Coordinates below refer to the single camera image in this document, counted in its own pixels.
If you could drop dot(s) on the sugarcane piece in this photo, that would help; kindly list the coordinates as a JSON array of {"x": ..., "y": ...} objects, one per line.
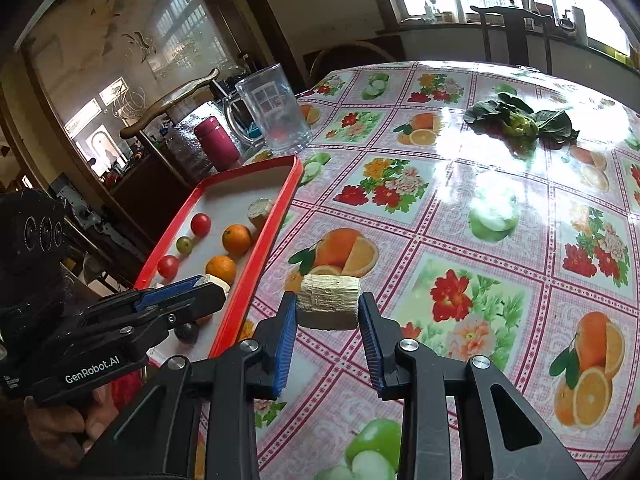
[
  {"x": 260, "y": 212},
  {"x": 218, "y": 285},
  {"x": 327, "y": 302}
]

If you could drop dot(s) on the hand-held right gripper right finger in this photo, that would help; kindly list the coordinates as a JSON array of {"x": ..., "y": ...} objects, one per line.
[{"x": 370, "y": 342}]

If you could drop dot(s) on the leafy green vegetable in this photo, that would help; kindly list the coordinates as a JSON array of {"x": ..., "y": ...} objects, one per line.
[{"x": 520, "y": 122}]

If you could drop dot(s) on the etched glass partition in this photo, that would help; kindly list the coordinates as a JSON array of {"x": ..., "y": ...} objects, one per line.
[{"x": 125, "y": 50}]

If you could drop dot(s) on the blue box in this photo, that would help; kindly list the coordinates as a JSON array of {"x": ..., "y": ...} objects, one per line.
[{"x": 253, "y": 132}]

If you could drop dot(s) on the green tomato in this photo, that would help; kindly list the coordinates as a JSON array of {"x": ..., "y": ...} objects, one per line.
[{"x": 184, "y": 245}]

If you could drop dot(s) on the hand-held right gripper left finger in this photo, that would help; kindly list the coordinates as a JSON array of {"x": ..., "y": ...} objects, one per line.
[{"x": 285, "y": 345}]

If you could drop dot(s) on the red rectangular tray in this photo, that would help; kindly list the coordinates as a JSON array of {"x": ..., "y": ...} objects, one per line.
[{"x": 220, "y": 195}]

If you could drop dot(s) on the clear glass mug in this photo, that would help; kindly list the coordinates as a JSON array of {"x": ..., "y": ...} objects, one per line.
[{"x": 280, "y": 110}]

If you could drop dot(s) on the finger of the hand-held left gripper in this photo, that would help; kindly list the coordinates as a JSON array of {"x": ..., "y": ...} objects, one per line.
[
  {"x": 190, "y": 305},
  {"x": 167, "y": 289}
]

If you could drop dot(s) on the rounded wooden chair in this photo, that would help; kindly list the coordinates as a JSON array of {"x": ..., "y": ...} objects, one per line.
[{"x": 345, "y": 55}]

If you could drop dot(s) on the wooden chair with dark back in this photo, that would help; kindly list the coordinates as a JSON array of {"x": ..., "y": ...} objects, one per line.
[{"x": 170, "y": 97}]

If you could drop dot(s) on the dark slat-back chair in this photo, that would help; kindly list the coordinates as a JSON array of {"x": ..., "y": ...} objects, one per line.
[{"x": 505, "y": 12}]

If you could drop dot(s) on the dark round fruit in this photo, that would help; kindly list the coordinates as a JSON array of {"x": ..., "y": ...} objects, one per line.
[{"x": 187, "y": 333}]

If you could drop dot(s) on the floral fruit-print tablecloth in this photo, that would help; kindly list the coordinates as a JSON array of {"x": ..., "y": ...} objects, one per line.
[{"x": 450, "y": 200}]

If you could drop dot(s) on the maroon thermos flask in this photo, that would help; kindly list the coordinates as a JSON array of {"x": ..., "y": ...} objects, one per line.
[{"x": 217, "y": 145}]

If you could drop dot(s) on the red cloth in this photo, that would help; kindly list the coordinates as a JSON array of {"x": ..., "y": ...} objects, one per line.
[{"x": 127, "y": 392}]

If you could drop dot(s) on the dark kettle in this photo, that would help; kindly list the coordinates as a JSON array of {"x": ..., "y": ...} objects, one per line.
[{"x": 565, "y": 21}]

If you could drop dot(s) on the person's left hand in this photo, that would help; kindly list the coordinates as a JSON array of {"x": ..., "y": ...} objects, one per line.
[{"x": 65, "y": 425}]

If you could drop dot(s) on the orange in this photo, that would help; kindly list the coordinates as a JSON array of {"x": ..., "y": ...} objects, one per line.
[
  {"x": 221, "y": 269},
  {"x": 236, "y": 239}
]

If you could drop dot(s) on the red tomato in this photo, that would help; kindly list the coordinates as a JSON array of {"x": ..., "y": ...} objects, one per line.
[
  {"x": 168, "y": 266},
  {"x": 201, "y": 224}
]

